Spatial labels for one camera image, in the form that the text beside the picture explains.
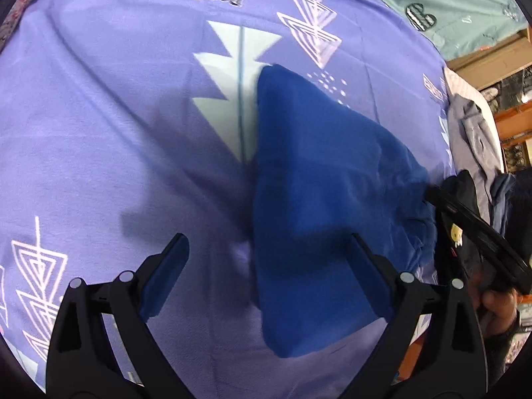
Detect person's right hand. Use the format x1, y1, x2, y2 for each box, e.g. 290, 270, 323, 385
474, 264, 520, 337

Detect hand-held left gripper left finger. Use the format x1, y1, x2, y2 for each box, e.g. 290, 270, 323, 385
46, 233, 191, 399

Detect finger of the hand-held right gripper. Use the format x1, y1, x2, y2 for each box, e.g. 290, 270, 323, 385
425, 185, 532, 296

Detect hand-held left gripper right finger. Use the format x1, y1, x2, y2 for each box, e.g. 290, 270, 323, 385
351, 233, 488, 399

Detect blue pants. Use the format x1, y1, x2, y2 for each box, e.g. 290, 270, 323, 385
251, 64, 435, 359

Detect black cloth with yellow print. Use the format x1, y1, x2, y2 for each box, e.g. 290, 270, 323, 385
432, 170, 505, 296

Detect wooden furniture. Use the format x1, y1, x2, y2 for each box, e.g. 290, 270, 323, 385
447, 27, 532, 175

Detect red floral blanket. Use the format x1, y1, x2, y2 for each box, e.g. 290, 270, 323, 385
0, 0, 57, 51

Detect green printed cloth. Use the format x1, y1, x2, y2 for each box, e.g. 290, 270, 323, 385
343, 0, 529, 61

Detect purple printed bedsheet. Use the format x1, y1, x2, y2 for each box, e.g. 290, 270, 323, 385
0, 0, 454, 399

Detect grey cloth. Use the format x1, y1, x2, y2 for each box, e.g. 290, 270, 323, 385
443, 66, 518, 237

